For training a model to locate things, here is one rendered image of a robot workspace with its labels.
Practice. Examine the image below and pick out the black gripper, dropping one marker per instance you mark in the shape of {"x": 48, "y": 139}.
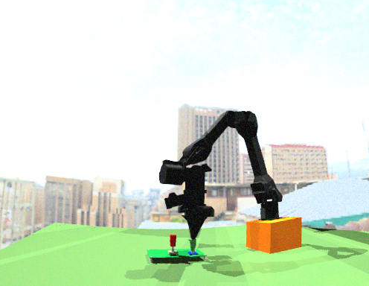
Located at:
{"x": 197, "y": 211}

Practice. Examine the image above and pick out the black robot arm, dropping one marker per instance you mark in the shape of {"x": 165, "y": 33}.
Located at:
{"x": 263, "y": 187}

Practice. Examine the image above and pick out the green circuit board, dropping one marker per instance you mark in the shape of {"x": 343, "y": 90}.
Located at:
{"x": 176, "y": 253}

